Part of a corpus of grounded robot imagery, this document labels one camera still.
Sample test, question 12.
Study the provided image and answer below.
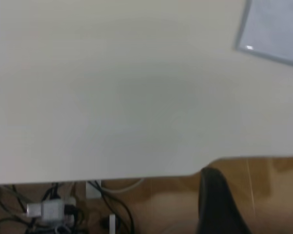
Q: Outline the clear plastic zip bag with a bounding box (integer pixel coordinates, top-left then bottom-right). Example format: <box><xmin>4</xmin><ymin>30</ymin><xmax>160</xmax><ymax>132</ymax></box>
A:
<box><xmin>233</xmin><ymin>0</ymin><xmax>293</xmax><ymax>70</ymax></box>

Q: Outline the white upright post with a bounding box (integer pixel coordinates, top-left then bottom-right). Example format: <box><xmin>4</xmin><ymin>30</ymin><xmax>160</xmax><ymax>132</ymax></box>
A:
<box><xmin>108</xmin><ymin>214</ymin><xmax>116</xmax><ymax>234</ymax></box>

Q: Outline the white table leg bracket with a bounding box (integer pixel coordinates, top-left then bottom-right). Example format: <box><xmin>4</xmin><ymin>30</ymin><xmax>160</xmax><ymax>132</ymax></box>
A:
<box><xmin>85</xmin><ymin>180</ymin><xmax>103</xmax><ymax>199</ymax></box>

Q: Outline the black floor cable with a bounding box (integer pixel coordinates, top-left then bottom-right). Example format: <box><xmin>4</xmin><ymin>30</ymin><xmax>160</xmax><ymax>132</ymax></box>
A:
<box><xmin>0</xmin><ymin>184</ymin><xmax>30</xmax><ymax>215</ymax></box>
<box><xmin>87</xmin><ymin>180</ymin><xmax>136</xmax><ymax>234</ymax></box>

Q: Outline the black chair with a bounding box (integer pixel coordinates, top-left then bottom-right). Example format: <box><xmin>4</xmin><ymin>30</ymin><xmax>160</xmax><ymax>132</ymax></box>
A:
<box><xmin>195</xmin><ymin>167</ymin><xmax>253</xmax><ymax>234</ymax></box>

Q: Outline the white power strip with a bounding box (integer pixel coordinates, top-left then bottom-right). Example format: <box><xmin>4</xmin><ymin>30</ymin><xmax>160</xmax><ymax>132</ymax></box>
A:
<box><xmin>63</xmin><ymin>196</ymin><xmax>77</xmax><ymax>221</ymax></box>

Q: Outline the grey power adapter box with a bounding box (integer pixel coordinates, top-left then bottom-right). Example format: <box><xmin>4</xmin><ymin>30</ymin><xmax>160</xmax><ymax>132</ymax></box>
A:
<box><xmin>26</xmin><ymin>199</ymin><xmax>64</xmax><ymax>220</ymax></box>

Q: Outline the white cable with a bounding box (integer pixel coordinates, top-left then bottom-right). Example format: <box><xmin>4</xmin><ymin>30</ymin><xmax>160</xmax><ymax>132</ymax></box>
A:
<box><xmin>101</xmin><ymin>178</ymin><xmax>146</xmax><ymax>194</ymax></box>

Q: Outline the white paper sheet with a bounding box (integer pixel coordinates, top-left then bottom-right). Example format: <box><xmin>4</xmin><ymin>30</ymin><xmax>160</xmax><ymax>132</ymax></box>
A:
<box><xmin>241</xmin><ymin>0</ymin><xmax>293</xmax><ymax>63</ymax></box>

